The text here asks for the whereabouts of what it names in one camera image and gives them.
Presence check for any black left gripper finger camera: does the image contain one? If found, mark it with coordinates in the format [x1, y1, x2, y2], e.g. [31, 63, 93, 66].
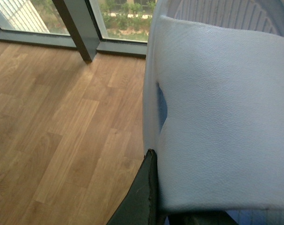
[107, 149, 158, 225]

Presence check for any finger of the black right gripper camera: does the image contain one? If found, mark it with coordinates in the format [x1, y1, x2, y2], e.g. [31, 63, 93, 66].
[168, 211, 238, 225]

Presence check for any light blue slipper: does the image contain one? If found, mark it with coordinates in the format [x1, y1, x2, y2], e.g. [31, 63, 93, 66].
[143, 0, 284, 225]

